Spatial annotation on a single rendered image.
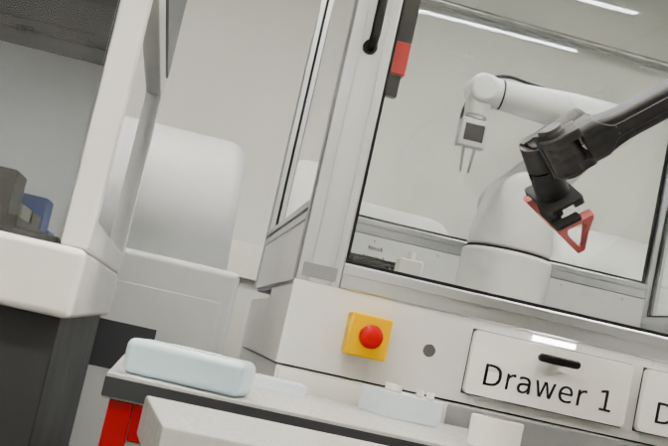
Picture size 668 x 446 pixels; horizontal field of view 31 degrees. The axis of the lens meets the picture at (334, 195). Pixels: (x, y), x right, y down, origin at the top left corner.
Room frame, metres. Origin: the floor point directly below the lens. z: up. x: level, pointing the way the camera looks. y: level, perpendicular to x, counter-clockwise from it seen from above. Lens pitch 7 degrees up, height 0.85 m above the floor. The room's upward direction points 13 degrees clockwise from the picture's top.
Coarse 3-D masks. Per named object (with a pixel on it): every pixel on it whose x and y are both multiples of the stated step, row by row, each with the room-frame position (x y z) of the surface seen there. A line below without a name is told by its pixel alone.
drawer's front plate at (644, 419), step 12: (648, 372) 2.11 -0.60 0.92; (660, 372) 2.12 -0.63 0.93; (648, 384) 2.11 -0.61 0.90; (660, 384) 2.12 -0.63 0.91; (648, 396) 2.11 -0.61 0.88; (660, 396) 2.12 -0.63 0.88; (648, 408) 2.11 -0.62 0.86; (660, 408) 2.12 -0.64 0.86; (636, 420) 2.12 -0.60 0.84; (648, 420) 2.11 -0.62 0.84; (660, 420) 2.12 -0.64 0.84; (648, 432) 2.12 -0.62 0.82; (660, 432) 2.12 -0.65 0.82
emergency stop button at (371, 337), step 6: (366, 330) 2.00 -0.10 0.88; (372, 330) 2.00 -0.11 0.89; (378, 330) 2.00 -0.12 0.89; (360, 336) 2.00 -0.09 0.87; (366, 336) 2.00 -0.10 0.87; (372, 336) 2.00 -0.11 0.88; (378, 336) 2.00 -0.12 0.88; (360, 342) 2.01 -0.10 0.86; (366, 342) 2.00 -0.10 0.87; (372, 342) 2.00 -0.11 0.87; (378, 342) 2.00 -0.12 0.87; (372, 348) 2.01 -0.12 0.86
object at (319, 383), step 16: (256, 368) 2.42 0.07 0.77; (272, 368) 2.10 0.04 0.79; (288, 368) 2.06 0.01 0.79; (304, 384) 2.06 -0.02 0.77; (320, 384) 2.07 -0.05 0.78; (336, 384) 2.07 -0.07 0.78; (352, 384) 2.07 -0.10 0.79; (368, 384) 2.08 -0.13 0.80; (352, 400) 2.07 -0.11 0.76; (448, 400) 2.11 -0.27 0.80; (448, 416) 2.09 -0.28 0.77; (464, 416) 2.10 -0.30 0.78; (496, 416) 2.10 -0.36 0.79; (512, 416) 2.11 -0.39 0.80; (528, 432) 2.11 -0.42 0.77; (544, 432) 2.11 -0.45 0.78; (560, 432) 2.12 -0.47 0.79; (576, 432) 2.12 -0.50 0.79; (592, 432) 2.14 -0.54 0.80
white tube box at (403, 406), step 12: (360, 396) 1.94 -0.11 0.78; (372, 396) 1.89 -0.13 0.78; (384, 396) 1.85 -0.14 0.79; (396, 396) 1.83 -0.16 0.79; (408, 396) 1.84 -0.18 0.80; (372, 408) 1.88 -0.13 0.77; (384, 408) 1.84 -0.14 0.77; (396, 408) 1.83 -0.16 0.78; (408, 408) 1.84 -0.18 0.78; (420, 408) 1.84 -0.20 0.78; (432, 408) 1.85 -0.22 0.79; (408, 420) 1.84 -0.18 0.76; (420, 420) 1.84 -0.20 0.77; (432, 420) 1.85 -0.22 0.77
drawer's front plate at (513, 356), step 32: (480, 352) 2.08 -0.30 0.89; (512, 352) 2.08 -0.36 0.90; (544, 352) 2.09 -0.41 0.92; (576, 352) 2.10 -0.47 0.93; (480, 384) 2.08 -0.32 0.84; (512, 384) 2.09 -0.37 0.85; (576, 384) 2.10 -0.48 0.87; (608, 384) 2.11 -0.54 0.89; (576, 416) 2.10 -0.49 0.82; (608, 416) 2.11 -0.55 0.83
